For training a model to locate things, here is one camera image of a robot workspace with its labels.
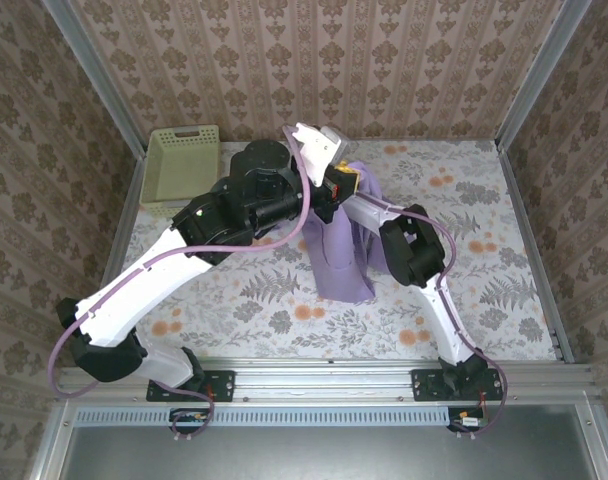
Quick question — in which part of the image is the aluminium lower frame bar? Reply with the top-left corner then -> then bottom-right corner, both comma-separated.
26,394 -> 78,480
576,394 -> 608,480

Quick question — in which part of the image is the small circuit board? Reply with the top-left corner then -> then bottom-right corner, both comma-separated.
448,407 -> 491,434
169,408 -> 211,432

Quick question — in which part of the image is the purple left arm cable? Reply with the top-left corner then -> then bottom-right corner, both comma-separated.
48,124 -> 318,444

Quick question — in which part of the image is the floral tablecloth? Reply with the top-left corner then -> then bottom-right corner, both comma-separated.
101,139 -> 560,362

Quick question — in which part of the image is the green plastic basket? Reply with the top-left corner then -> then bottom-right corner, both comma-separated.
139,123 -> 221,219

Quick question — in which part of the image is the grey slotted cable duct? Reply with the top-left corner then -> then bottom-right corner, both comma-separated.
76,405 -> 455,429

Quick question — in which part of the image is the aluminium mounting rail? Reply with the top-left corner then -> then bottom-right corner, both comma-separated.
58,357 -> 598,405

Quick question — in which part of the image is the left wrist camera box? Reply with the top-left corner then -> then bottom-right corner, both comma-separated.
292,122 -> 344,187

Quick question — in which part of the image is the aluminium frame post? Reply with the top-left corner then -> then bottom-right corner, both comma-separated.
41,0 -> 153,159
493,0 -> 595,154

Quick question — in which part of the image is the purple t-shirt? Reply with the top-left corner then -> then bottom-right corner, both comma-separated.
301,158 -> 403,306

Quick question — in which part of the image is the grey metal panel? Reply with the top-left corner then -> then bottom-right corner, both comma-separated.
58,424 -> 603,480

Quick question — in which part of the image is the aluminium table side rail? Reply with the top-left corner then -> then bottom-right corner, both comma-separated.
496,144 -> 578,366
96,144 -> 155,306

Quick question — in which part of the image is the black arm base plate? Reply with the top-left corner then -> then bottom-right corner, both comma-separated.
411,368 -> 505,402
146,368 -> 235,404

